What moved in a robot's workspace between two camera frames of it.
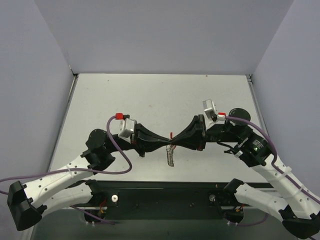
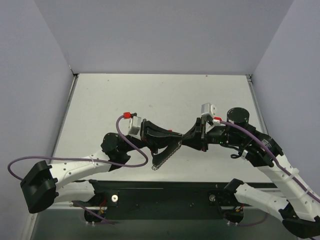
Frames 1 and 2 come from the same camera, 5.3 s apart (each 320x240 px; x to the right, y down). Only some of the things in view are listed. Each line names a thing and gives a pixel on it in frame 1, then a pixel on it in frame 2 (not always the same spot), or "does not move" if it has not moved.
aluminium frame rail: x=260 y=112 does not move
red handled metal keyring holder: x=170 y=149 to x=162 y=149
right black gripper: x=200 y=132 does not move
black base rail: x=163 y=200 does not move
